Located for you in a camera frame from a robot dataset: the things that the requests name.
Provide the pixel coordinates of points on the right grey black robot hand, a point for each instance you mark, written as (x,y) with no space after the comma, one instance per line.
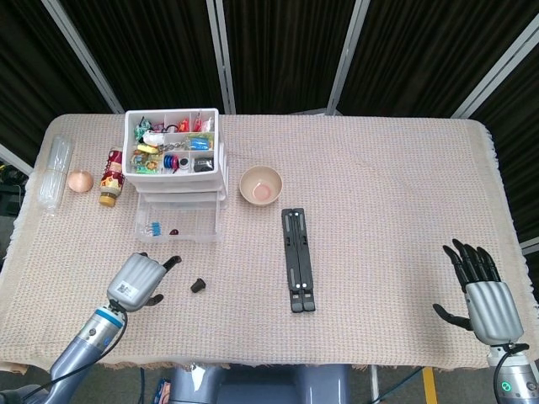
(490,307)

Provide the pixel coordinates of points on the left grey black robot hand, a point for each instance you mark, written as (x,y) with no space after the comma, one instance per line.
(135,280)

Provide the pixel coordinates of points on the black rubber cap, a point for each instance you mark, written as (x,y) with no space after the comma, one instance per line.
(198,285)

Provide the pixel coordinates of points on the clear plastic drawer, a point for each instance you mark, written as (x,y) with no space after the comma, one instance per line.
(195,223)

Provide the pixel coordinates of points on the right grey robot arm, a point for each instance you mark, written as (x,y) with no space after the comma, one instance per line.
(511,379)

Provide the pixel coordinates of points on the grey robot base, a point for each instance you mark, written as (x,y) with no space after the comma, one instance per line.
(261,385)

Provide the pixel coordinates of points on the blue binder clips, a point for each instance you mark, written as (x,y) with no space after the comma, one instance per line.
(154,230)

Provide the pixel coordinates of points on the yellow capped sauce bottle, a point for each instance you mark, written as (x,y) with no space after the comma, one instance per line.
(113,177)

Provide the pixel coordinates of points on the beige onion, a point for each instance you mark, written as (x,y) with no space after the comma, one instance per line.
(80,181)

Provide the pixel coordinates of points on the green colourful candy packets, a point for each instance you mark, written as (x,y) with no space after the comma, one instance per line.
(145,162)

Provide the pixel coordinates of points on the black white round tin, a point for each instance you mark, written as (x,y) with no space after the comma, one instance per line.
(183,163)

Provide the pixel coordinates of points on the clear empty plastic bottle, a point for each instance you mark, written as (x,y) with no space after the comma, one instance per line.
(55,172)

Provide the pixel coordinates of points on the grey metal table leg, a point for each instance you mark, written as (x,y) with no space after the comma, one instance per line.
(374,385)

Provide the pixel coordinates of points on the white toy figure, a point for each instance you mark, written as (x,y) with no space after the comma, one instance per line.
(152,138)

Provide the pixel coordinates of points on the green wrapped candy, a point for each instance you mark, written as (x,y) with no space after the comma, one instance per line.
(142,128)

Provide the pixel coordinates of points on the green yellow packet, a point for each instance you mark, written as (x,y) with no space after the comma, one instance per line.
(200,136)

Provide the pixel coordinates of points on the beige bowl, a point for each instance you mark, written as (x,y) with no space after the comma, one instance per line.
(261,185)

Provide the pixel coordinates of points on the orange wrapped candy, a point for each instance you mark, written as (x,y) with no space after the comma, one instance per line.
(183,125)

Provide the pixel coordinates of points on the beige woven tablecloth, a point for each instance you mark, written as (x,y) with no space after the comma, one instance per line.
(379,189)

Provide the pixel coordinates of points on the black folding laptop stand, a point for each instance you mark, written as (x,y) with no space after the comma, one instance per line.
(299,261)

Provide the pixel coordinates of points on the red wrapped candy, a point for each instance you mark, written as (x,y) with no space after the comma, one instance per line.
(197,125)

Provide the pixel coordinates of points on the pink white wrapped candy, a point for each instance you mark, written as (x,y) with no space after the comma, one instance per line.
(207,125)

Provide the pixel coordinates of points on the white plastic drawer organizer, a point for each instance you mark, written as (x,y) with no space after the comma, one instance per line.
(128,179)

